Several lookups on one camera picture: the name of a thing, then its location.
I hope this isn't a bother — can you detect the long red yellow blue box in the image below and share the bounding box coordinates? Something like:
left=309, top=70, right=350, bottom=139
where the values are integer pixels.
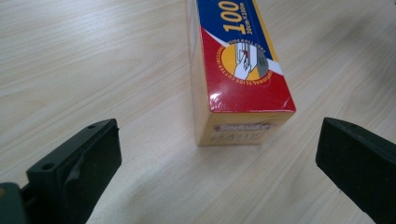
left=186, top=0, right=297, bottom=147

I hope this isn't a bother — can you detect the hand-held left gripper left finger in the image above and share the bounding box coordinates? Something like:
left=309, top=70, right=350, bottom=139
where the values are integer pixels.
left=20, top=118, right=123, bottom=224

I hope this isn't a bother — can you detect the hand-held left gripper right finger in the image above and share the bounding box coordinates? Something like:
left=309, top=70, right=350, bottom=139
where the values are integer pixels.
left=315, top=117, right=396, bottom=224

